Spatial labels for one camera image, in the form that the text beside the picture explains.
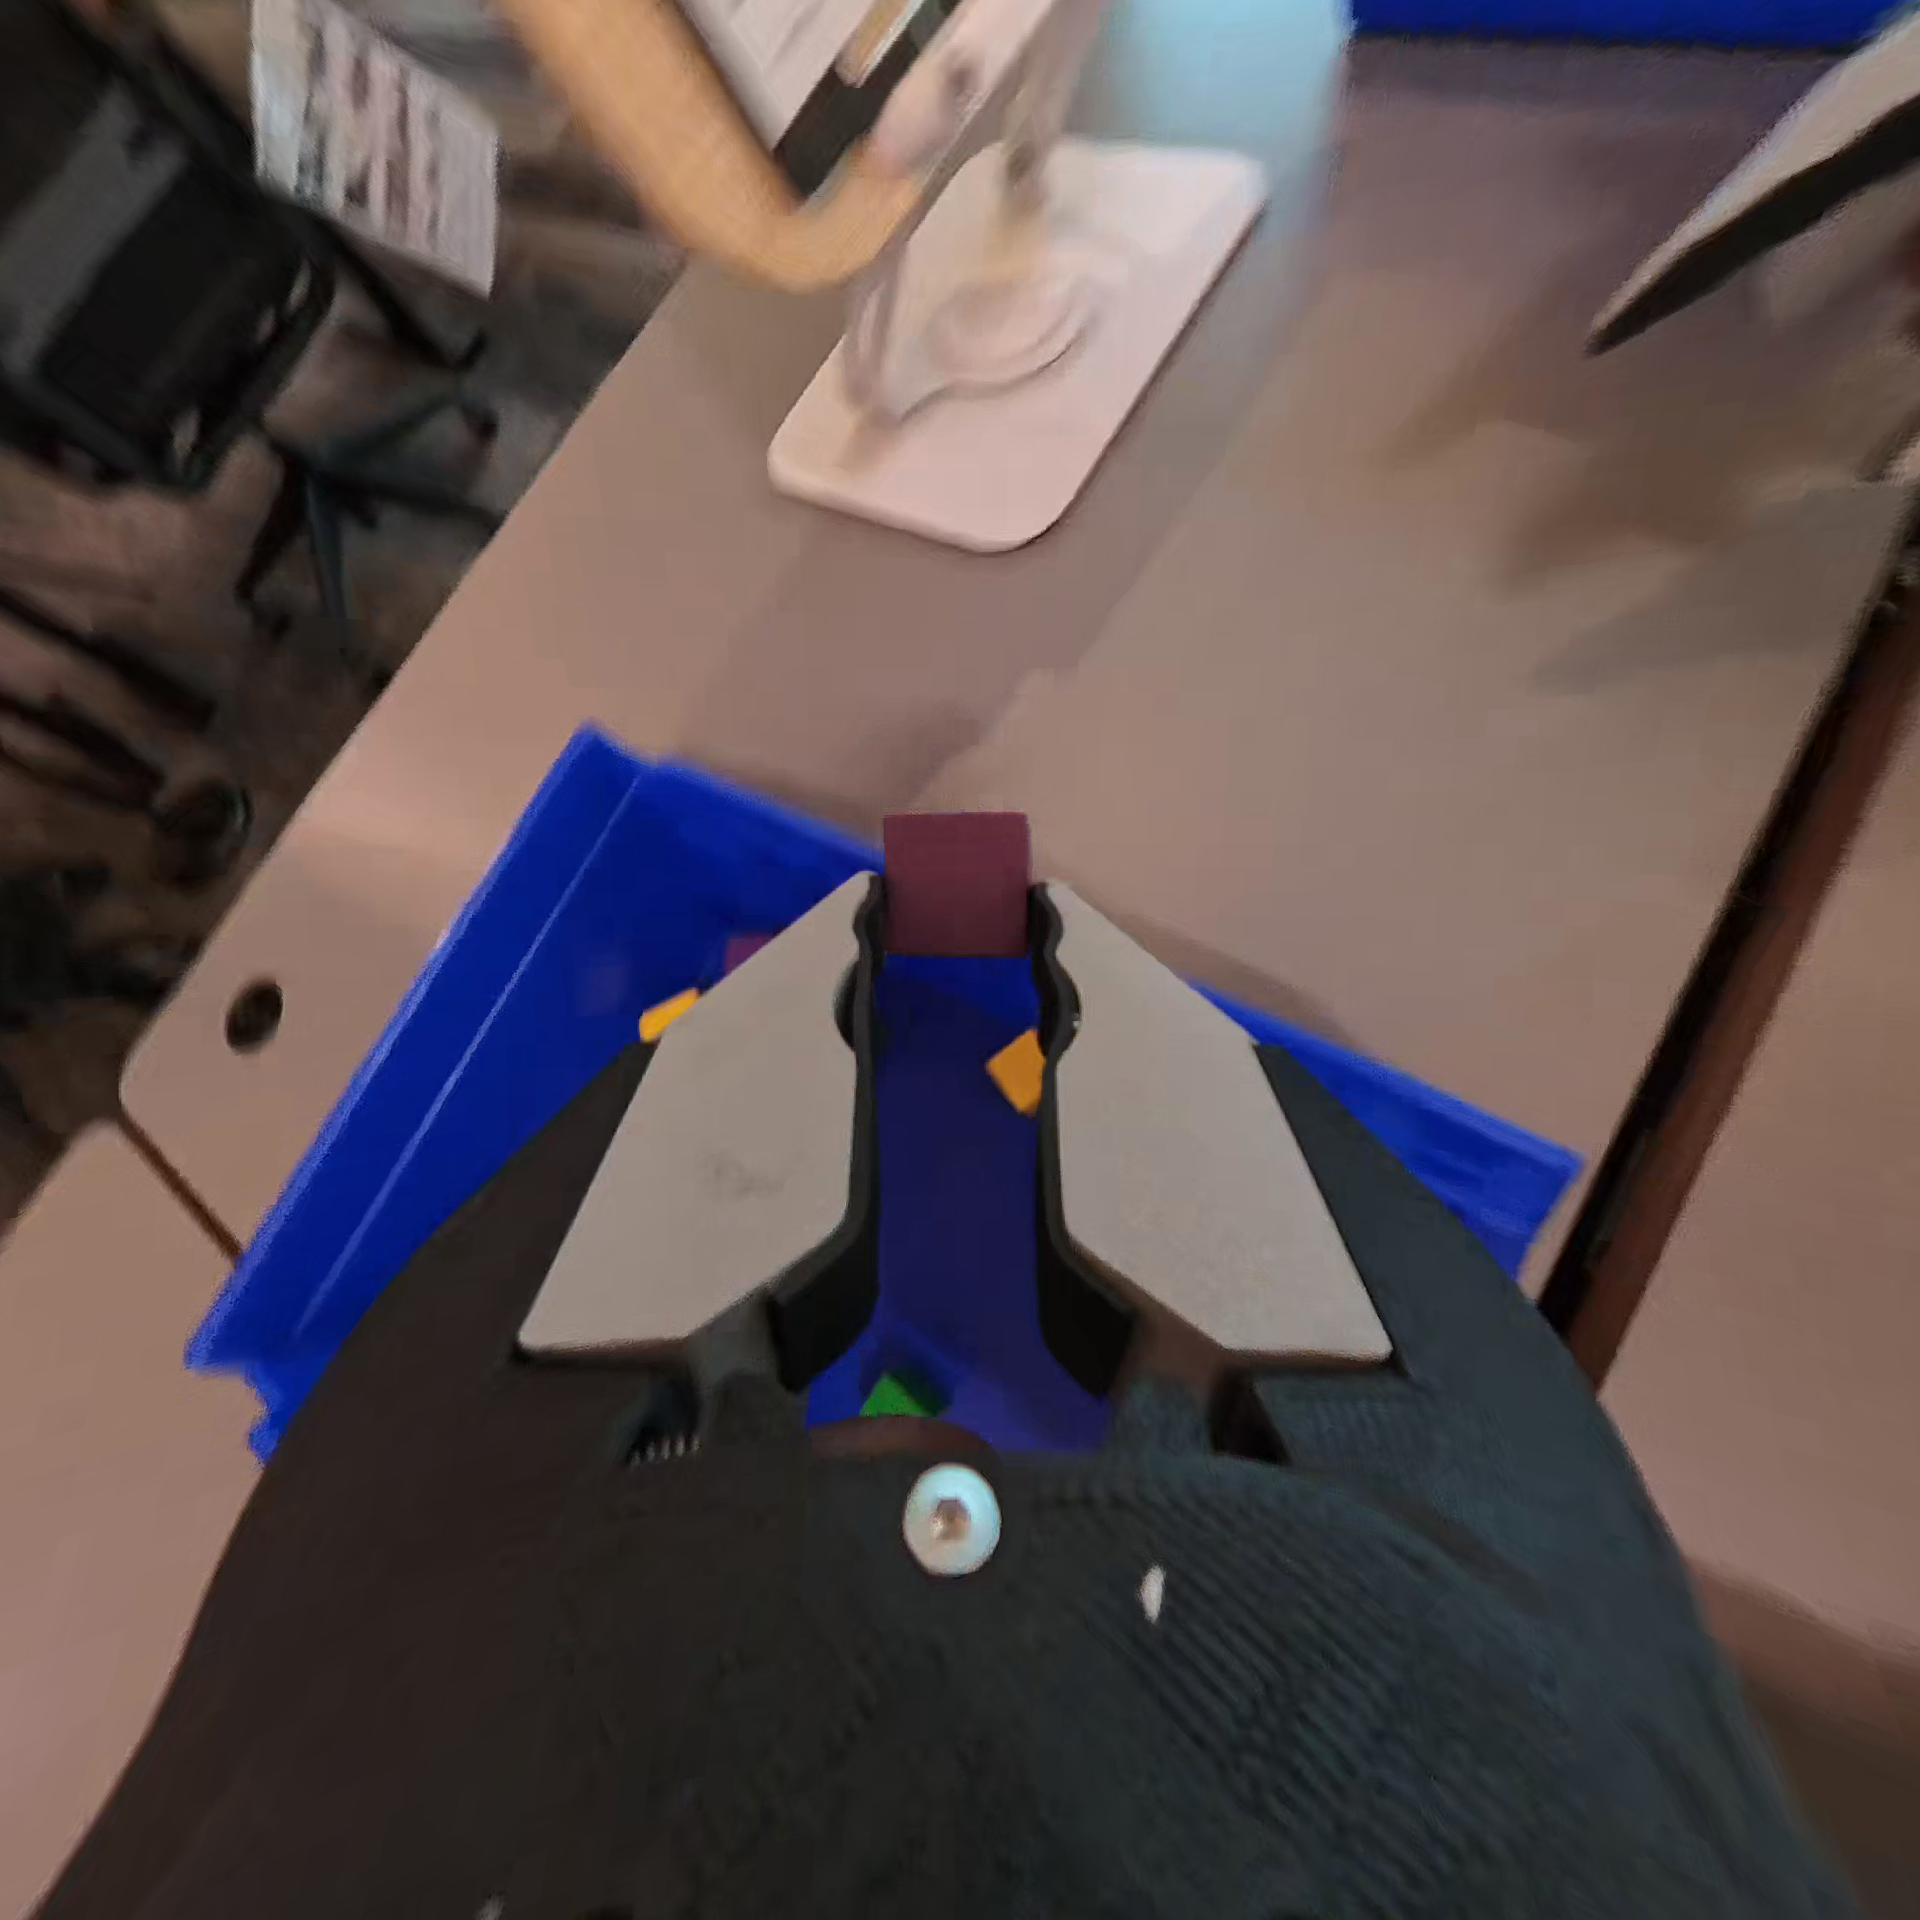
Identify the wooden board document stand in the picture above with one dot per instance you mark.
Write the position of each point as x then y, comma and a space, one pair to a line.
1019, 451

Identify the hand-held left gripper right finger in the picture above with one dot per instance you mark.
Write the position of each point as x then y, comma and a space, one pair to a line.
1217, 1200

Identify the black office chair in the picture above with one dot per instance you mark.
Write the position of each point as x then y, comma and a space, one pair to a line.
136, 268

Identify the blue plastic bin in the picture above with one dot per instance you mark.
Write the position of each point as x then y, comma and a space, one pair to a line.
962, 1170
1574, 19

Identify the yellow wooden cube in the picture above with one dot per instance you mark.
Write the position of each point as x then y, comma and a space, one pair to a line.
666, 1018
1018, 1068

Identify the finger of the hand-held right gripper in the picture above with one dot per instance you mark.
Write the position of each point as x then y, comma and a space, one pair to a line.
1800, 165

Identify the black table grommet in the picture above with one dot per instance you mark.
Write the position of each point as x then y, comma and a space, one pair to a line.
254, 1018

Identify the green wooden cube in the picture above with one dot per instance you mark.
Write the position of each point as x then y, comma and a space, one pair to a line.
899, 1398

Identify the printed leaflet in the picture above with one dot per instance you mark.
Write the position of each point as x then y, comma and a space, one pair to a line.
377, 134

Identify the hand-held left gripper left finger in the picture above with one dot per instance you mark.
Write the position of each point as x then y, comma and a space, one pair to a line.
705, 1188

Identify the purple wooden cube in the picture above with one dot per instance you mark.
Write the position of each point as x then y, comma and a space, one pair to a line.
962, 885
745, 954

